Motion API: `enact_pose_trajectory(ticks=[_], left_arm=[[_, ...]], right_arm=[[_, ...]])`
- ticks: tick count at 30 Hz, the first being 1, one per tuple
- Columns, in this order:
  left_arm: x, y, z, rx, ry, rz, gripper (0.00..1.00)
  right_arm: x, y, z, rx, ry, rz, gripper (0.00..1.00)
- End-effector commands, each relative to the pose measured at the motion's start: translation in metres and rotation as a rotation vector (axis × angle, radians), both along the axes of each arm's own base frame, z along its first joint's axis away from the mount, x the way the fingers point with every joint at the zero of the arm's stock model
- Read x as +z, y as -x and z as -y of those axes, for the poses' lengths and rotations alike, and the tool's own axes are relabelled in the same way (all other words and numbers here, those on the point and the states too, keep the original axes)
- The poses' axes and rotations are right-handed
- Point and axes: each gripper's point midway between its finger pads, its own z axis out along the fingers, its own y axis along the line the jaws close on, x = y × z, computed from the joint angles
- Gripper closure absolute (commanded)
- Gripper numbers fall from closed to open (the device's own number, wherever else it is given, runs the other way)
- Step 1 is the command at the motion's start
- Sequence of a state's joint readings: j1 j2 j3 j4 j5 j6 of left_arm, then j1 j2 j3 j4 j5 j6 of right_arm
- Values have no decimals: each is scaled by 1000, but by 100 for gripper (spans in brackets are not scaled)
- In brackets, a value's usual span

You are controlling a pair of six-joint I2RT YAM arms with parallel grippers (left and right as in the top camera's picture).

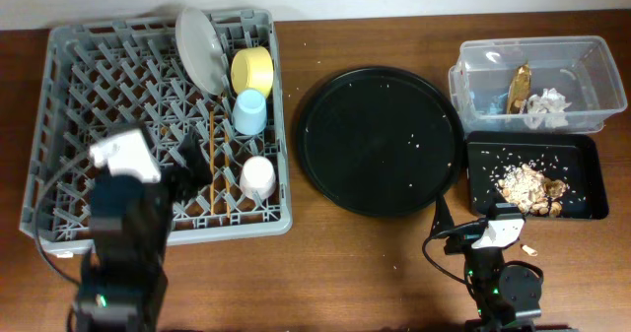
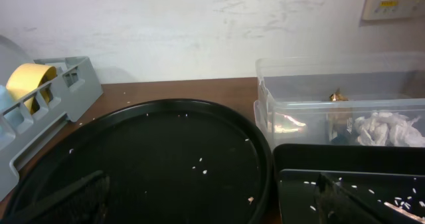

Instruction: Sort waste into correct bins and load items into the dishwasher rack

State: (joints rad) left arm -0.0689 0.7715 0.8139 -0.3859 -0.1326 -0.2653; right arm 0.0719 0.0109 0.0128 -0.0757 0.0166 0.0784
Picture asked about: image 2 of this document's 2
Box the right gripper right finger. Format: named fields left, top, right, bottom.
left=313, top=173, right=418, bottom=224

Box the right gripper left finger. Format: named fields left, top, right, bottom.
left=1, top=171, right=110, bottom=224

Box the white tissue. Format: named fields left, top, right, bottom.
left=354, top=112, right=424, bottom=148

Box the brown gold snack wrapper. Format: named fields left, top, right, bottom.
left=327, top=107, right=353, bottom=146

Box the yellow bowl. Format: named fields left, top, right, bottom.
left=6, top=63, right=56, bottom=101

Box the grey round plate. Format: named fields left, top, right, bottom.
left=0, top=35, right=34, bottom=86

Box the clear plastic waste bin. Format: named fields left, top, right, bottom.
left=254, top=53, right=424, bottom=148

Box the grey plastic dishwasher rack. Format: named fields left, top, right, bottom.
left=1, top=56, right=103, bottom=199

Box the black rectangular tray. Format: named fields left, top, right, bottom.
left=273, top=144, right=424, bottom=223

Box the round black serving tray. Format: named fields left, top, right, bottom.
left=4, top=99, right=272, bottom=223

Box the wall control panel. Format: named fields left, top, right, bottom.
left=361, top=0, right=424, bottom=21

